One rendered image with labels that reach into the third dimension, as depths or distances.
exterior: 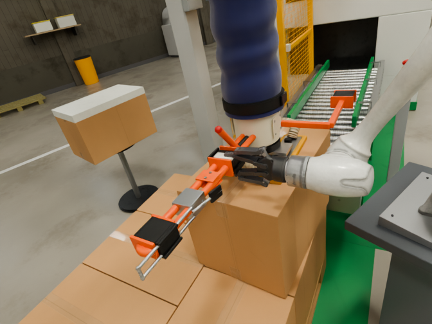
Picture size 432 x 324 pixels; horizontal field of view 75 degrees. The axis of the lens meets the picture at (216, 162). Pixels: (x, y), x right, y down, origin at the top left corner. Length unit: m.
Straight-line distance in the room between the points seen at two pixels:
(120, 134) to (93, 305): 1.35
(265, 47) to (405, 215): 0.73
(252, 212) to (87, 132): 1.58
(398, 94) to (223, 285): 0.90
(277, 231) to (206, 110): 1.77
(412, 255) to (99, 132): 1.97
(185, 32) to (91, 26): 7.53
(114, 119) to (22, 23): 7.38
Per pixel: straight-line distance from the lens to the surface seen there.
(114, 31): 9.99
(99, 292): 1.43
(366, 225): 1.15
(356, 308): 1.83
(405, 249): 1.10
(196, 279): 1.28
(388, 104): 0.83
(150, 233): 0.68
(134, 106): 2.38
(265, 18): 0.93
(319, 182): 0.76
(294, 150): 1.15
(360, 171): 0.76
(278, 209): 0.89
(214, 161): 0.88
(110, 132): 2.31
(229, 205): 0.94
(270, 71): 0.97
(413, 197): 1.24
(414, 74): 0.77
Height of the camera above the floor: 1.54
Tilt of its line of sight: 30 degrees down
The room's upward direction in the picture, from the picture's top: 12 degrees counter-clockwise
